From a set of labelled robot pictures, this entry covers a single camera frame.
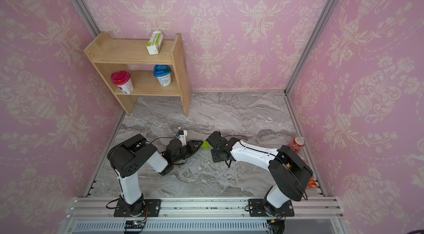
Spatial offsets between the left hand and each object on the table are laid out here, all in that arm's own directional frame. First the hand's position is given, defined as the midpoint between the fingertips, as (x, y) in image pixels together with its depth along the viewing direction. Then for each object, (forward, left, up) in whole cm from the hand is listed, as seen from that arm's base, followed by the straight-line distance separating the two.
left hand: (203, 144), depth 91 cm
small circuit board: (-36, +29, -7) cm, 46 cm away
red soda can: (-3, -48, +8) cm, 49 cm away
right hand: (-6, -8, -1) cm, 10 cm away
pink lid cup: (+21, +41, +28) cm, 54 cm away
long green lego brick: (0, -1, 0) cm, 1 cm away
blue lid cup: (+27, +22, +27) cm, 44 cm away
